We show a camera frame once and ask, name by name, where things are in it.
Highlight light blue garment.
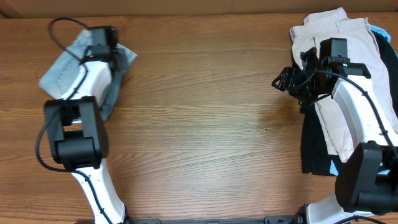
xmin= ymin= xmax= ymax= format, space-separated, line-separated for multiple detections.
xmin=329 ymin=25 xmax=397 ymax=176

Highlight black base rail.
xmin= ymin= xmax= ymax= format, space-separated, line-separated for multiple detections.
xmin=126 ymin=215 xmax=307 ymax=224

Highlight light blue denim shorts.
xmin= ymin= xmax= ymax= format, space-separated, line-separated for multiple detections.
xmin=39 ymin=44 xmax=137 ymax=121

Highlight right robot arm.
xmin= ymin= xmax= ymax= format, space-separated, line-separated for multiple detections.
xmin=264 ymin=38 xmax=397 ymax=223

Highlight black garment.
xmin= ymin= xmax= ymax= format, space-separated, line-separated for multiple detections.
xmin=300 ymin=30 xmax=398 ymax=177

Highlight beige shorts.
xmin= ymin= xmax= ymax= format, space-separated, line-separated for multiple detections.
xmin=290 ymin=7 xmax=397 ymax=162

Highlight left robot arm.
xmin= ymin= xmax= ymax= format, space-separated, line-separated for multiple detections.
xmin=39 ymin=26 xmax=136 ymax=223

